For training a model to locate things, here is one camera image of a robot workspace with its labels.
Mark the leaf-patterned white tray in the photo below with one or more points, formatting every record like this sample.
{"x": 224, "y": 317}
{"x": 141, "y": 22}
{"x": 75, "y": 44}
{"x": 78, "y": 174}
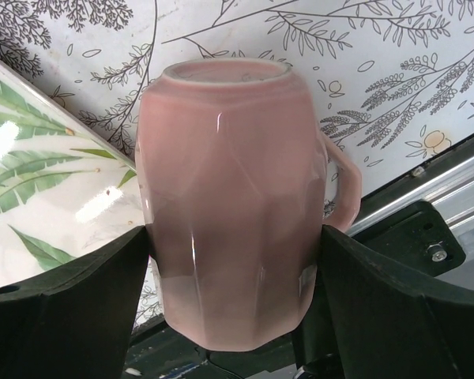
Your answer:
{"x": 64, "y": 192}

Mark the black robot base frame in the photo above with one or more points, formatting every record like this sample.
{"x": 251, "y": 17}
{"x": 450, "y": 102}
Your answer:
{"x": 424, "y": 221}

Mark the pink mug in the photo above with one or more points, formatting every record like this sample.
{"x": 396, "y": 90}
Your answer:
{"x": 237, "y": 181}

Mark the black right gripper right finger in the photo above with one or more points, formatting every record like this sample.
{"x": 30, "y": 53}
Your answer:
{"x": 392, "y": 321}

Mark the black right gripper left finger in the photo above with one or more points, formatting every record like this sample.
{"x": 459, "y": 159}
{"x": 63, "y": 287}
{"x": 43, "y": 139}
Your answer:
{"x": 75, "y": 321}

